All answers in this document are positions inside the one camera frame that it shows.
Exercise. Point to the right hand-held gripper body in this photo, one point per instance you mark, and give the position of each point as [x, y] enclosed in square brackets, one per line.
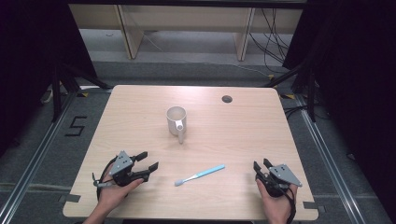
[281, 175]

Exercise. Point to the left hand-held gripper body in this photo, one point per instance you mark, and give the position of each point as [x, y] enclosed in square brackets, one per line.
[122, 164]

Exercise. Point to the blue toothbrush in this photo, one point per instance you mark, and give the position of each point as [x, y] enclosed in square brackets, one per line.
[200, 175]

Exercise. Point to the white cup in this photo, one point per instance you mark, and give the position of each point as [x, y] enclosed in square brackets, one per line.
[176, 122]

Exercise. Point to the person's right hand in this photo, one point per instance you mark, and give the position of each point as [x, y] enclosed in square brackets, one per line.
[275, 202]

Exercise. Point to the person's left hand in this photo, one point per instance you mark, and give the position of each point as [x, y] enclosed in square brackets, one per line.
[115, 194]

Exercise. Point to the yellow black floor tape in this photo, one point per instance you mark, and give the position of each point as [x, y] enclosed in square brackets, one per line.
[82, 94]
[288, 96]

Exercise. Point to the black metal stand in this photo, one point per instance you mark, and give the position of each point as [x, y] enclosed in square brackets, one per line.
[310, 93]
[56, 93]

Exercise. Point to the black curtain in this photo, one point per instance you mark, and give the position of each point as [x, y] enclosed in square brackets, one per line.
[34, 62]
[358, 77]

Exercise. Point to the beige wooden shelf unit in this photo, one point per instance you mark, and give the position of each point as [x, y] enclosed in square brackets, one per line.
[186, 18]

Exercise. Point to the aluminium floor rail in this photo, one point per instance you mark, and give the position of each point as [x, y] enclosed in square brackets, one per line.
[37, 155]
[330, 161]

